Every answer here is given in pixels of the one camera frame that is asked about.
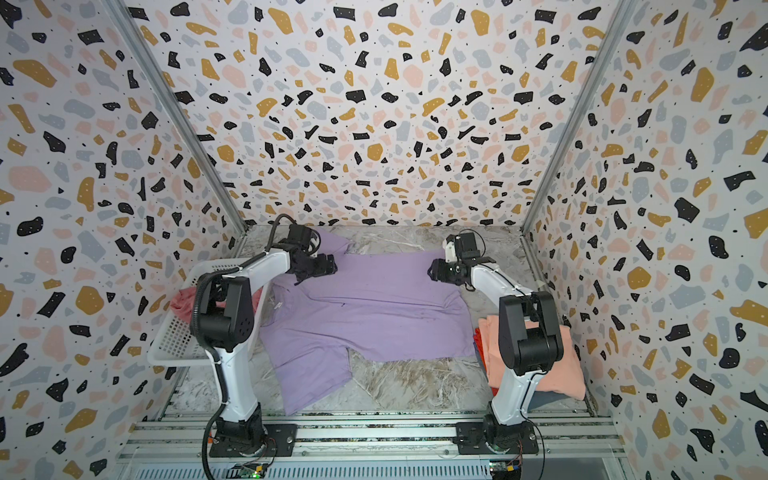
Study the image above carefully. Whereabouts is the lilac purple t-shirt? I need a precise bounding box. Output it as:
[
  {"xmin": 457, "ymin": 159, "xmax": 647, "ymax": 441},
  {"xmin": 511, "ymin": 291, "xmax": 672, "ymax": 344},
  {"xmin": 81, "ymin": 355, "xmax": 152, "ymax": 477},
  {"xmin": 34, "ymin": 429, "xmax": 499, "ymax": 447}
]
[{"xmin": 259, "ymin": 231, "xmax": 475, "ymax": 415}]

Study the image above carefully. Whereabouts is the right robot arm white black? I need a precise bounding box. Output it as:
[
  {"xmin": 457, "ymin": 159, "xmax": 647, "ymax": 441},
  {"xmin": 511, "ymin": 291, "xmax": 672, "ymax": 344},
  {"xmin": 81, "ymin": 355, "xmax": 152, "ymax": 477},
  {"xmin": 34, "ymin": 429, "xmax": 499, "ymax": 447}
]
[{"xmin": 428, "ymin": 231, "xmax": 564, "ymax": 456}]

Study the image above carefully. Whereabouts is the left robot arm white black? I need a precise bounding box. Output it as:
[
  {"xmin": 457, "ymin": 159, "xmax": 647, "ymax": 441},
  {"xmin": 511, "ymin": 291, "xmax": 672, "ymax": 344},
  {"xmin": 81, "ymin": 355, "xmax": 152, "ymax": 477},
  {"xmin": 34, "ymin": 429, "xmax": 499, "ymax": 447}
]
[{"xmin": 190, "ymin": 222, "xmax": 337, "ymax": 458}]

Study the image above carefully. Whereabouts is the pink red t-shirt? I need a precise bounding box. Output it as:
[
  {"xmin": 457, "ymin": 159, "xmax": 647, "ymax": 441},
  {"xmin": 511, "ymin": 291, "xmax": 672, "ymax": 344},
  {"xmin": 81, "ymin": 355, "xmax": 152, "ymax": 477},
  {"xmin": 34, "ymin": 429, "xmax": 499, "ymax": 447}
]
[{"xmin": 170, "ymin": 287, "xmax": 262, "ymax": 325}]

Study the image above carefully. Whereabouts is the folded salmon pink t-shirt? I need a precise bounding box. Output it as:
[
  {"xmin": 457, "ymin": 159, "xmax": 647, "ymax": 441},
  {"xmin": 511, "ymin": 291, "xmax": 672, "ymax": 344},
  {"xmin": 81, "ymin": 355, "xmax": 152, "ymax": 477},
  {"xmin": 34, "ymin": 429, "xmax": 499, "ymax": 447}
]
[{"xmin": 473, "ymin": 315, "xmax": 586, "ymax": 400}]

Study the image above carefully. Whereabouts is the right green circuit board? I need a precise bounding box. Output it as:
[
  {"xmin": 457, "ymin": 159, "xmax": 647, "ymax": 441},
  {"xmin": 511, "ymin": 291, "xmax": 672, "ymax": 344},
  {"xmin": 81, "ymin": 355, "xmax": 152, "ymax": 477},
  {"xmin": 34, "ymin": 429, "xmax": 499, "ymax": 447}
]
[{"xmin": 489, "ymin": 459, "xmax": 522, "ymax": 480}]

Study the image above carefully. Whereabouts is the green circuit board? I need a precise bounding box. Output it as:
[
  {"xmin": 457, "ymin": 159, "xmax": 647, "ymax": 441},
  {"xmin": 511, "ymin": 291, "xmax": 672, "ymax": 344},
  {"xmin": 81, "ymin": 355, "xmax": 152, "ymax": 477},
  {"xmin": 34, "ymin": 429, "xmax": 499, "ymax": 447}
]
[
  {"xmin": 225, "ymin": 462, "xmax": 269, "ymax": 480},
  {"xmin": 489, "ymin": 459, "xmax": 522, "ymax": 480}
]

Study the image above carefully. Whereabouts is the left green circuit board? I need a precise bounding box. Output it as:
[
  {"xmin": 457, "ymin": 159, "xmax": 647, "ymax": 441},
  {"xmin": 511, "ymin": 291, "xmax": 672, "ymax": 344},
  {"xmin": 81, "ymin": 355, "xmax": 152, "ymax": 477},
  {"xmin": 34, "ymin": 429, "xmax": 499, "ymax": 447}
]
[{"xmin": 225, "ymin": 462, "xmax": 269, "ymax": 480}]

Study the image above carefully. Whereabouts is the white perforated vent strip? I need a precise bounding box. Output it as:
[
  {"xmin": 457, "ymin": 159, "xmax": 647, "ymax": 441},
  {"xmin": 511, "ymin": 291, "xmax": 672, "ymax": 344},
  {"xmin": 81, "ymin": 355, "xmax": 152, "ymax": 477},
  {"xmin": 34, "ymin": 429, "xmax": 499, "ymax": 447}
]
[{"xmin": 133, "ymin": 461, "xmax": 494, "ymax": 480}]

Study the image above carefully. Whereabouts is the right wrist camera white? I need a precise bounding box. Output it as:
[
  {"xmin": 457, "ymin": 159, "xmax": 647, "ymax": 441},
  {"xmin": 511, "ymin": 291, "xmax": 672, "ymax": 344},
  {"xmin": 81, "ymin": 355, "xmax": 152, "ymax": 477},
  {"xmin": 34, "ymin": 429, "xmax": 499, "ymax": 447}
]
[{"xmin": 443, "ymin": 235, "xmax": 461, "ymax": 263}]

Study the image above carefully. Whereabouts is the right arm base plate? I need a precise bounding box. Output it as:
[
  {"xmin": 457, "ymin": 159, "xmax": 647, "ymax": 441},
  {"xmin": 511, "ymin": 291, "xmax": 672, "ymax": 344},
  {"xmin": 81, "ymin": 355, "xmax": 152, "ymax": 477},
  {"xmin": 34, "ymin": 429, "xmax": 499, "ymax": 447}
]
[{"xmin": 453, "ymin": 421, "xmax": 539, "ymax": 456}]

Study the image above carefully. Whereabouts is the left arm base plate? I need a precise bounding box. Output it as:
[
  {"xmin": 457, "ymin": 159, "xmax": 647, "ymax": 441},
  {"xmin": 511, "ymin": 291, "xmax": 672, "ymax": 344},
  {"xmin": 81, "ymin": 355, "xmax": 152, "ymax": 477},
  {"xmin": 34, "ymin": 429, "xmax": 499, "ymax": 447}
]
[{"xmin": 208, "ymin": 423, "xmax": 298, "ymax": 459}]

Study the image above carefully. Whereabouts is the aluminium mounting rail frame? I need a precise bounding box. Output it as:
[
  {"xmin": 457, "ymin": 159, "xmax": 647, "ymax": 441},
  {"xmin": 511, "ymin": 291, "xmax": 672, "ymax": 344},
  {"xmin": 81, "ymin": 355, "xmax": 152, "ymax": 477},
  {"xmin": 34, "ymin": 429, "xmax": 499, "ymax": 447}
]
[{"xmin": 111, "ymin": 410, "xmax": 634, "ymax": 479}]

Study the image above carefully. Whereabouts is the left corner aluminium post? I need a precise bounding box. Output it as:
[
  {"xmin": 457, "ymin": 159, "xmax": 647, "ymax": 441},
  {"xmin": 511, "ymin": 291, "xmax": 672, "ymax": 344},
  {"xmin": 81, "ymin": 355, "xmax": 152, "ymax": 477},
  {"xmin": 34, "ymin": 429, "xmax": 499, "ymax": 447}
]
[{"xmin": 104, "ymin": 1, "xmax": 248, "ymax": 234}]

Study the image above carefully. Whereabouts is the corner aluminium post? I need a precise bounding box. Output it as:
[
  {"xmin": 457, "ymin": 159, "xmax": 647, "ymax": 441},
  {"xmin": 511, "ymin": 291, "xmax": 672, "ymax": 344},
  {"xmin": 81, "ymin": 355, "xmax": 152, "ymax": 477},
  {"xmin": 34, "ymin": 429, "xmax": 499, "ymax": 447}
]
[
  {"xmin": 104, "ymin": 1, "xmax": 248, "ymax": 234},
  {"xmin": 519, "ymin": 0, "xmax": 638, "ymax": 236}
]

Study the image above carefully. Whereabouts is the right corner aluminium post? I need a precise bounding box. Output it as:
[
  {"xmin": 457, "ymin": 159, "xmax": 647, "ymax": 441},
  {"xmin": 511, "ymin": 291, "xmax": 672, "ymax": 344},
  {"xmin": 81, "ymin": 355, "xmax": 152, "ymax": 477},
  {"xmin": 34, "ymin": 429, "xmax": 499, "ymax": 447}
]
[{"xmin": 519, "ymin": 0, "xmax": 638, "ymax": 236}]

